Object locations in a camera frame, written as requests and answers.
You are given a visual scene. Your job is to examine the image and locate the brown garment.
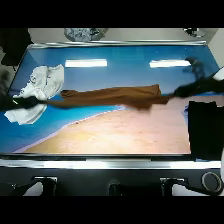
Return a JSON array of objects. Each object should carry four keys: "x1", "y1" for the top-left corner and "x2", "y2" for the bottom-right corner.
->
[{"x1": 45, "y1": 83, "x2": 175, "y2": 111}]

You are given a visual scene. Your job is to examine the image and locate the pale grey printed T-shirt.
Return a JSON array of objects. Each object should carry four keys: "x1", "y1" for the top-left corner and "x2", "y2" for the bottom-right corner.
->
[{"x1": 12, "y1": 64, "x2": 65, "y2": 101}]

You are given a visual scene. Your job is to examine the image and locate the grey patterned garment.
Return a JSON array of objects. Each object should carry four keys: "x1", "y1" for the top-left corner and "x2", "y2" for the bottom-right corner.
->
[{"x1": 63, "y1": 28, "x2": 108, "y2": 43}]

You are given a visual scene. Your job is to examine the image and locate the white garment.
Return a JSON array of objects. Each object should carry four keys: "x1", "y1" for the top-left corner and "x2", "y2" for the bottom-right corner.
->
[{"x1": 4, "y1": 102, "x2": 48, "y2": 126}]

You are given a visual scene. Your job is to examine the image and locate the silver frame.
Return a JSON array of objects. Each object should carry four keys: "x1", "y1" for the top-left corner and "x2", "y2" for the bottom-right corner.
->
[{"x1": 0, "y1": 39, "x2": 224, "y2": 197}]

